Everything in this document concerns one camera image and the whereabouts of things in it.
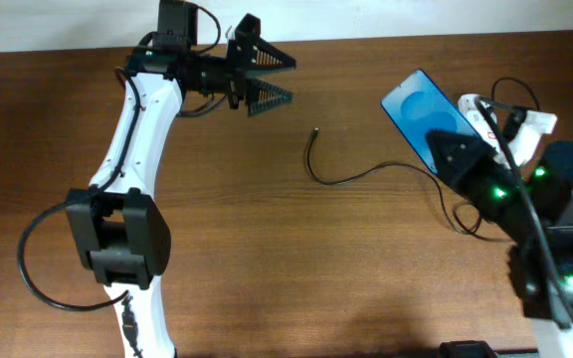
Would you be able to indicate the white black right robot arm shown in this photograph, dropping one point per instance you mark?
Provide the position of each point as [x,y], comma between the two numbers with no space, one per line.
[536,213]

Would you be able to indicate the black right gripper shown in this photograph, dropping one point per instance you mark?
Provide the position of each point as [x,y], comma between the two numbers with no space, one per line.
[471,169]

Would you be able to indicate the white power strip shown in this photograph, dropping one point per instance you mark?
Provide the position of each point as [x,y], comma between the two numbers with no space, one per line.
[468,109]

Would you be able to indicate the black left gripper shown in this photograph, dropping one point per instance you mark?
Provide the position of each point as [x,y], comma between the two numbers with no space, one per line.
[236,74]

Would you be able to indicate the blue Samsung smartphone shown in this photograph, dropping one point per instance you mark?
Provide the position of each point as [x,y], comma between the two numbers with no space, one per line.
[416,106]

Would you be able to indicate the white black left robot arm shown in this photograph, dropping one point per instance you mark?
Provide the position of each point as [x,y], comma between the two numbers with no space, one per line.
[120,234]

